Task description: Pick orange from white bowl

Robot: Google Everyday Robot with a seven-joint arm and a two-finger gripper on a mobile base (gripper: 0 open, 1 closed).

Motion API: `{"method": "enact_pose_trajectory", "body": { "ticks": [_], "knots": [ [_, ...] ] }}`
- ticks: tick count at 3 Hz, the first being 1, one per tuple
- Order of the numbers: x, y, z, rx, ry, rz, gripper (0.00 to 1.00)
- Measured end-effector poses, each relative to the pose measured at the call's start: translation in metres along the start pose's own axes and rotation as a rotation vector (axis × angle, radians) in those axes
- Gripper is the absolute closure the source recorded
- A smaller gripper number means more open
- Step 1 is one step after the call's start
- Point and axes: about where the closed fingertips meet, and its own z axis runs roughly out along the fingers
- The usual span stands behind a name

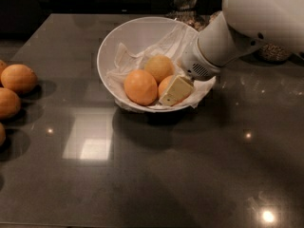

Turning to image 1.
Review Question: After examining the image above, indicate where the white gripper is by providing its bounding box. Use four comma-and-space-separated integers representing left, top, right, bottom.
169, 39, 220, 100

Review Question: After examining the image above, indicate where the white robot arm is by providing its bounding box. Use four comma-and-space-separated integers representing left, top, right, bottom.
160, 0, 304, 105

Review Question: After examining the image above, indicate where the back yellowish orange in bowl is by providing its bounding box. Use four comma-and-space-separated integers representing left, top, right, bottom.
144, 55, 175, 84

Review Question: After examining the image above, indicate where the white bowl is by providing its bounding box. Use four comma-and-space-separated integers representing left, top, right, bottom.
96, 16, 219, 114

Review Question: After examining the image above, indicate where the white paper liner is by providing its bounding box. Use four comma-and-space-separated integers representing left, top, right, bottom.
98, 24, 215, 112

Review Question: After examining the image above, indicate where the glass jar left with grains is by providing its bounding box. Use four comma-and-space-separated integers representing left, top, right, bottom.
166, 0, 207, 31

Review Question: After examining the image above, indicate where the glass jar with grains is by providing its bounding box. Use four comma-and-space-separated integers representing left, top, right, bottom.
166, 0, 207, 31
256, 44, 292, 64

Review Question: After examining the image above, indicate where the glass jar right with grains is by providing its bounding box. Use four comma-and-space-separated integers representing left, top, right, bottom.
256, 44, 292, 64

